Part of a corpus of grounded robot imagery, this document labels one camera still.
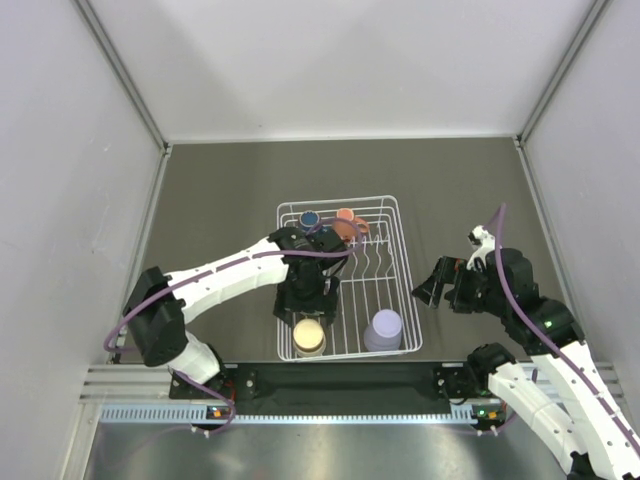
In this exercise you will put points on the grey slotted cable duct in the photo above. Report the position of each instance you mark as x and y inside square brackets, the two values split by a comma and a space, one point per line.
[208, 414]

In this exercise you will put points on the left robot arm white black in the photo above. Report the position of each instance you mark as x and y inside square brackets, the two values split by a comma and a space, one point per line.
[162, 304]

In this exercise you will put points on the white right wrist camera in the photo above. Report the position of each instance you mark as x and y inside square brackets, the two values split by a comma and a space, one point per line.
[483, 242]

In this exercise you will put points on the glass cup with brown band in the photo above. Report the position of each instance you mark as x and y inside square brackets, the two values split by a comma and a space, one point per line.
[309, 338]

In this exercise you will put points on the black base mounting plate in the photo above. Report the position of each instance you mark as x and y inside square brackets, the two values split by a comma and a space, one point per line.
[332, 384]

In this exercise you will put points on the dark blue ceramic mug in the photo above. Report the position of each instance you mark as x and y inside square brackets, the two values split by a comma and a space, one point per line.
[307, 220]

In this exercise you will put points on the lilac plastic tumbler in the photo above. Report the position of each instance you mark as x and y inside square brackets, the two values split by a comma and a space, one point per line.
[384, 332]

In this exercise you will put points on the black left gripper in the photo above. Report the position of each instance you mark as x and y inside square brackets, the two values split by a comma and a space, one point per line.
[285, 303]

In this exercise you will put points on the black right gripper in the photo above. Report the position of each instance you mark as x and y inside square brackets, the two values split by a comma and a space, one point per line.
[452, 270]

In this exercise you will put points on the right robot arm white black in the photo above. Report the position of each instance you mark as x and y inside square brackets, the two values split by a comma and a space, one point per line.
[583, 429]

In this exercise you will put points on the white wire dish rack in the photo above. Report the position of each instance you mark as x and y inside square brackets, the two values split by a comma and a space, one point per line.
[377, 277]

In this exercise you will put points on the terracotta ceramic mug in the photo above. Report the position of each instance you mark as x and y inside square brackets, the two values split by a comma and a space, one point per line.
[347, 225]

